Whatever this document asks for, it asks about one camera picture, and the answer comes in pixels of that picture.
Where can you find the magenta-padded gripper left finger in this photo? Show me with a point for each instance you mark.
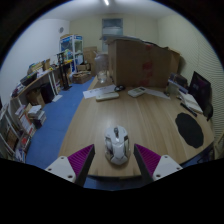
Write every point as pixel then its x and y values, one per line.
pixel 63 168

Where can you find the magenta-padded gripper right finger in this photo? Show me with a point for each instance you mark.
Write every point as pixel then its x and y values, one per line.
pixel 163 166

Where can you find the white and grey computer mouse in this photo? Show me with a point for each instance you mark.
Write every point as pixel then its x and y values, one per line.
pixel 117 146

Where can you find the black scalloped mouse pad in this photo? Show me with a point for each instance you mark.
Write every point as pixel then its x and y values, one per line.
pixel 189 130

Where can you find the shelf unit with books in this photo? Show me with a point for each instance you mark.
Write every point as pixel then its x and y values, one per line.
pixel 20 128

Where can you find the open white book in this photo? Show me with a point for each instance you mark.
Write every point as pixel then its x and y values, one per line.
pixel 192 101

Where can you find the long white remote control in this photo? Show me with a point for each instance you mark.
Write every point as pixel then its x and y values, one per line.
pixel 107 96

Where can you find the black office chair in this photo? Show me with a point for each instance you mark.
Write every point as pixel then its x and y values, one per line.
pixel 200 90

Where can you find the small black oval object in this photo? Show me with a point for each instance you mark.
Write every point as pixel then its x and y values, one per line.
pixel 119 88

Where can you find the open cardboard box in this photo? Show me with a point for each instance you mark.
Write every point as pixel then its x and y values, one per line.
pixel 81 77

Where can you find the black metal stand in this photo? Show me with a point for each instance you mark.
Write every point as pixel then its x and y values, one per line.
pixel 63 71

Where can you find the tall brown cardboard box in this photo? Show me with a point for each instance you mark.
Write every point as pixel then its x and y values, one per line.
pixel 174 61

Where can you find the clear plastic jar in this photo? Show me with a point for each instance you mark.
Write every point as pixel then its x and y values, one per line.
pixel 101 68

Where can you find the large brown cardboard box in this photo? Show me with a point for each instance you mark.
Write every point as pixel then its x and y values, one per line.
pixel 133 63

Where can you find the blue and white display cabinet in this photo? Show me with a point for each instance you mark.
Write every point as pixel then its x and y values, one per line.
pixel 70 45

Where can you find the window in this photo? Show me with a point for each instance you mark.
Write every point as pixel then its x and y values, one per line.
pixel 112 26

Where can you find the ceiling tube light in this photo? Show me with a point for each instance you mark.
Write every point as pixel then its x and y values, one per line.
pixel 106 2

